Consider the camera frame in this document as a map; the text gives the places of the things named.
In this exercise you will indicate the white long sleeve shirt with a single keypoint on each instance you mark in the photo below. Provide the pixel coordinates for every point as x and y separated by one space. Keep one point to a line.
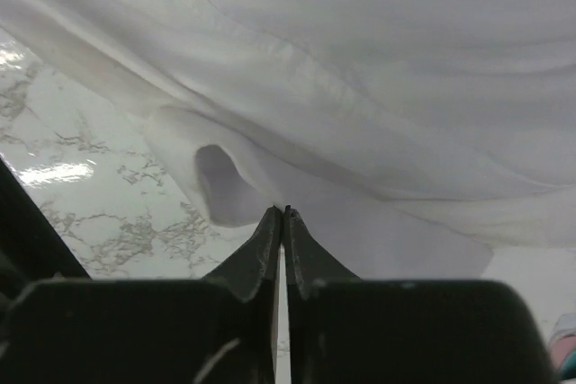
413 136

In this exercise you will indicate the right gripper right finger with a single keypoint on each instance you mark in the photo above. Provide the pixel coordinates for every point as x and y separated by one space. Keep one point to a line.
344 329

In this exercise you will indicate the pink and white papers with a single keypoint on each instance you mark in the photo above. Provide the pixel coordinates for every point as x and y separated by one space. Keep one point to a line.
562 346

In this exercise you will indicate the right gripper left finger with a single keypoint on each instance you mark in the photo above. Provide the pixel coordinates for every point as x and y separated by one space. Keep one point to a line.
217 329

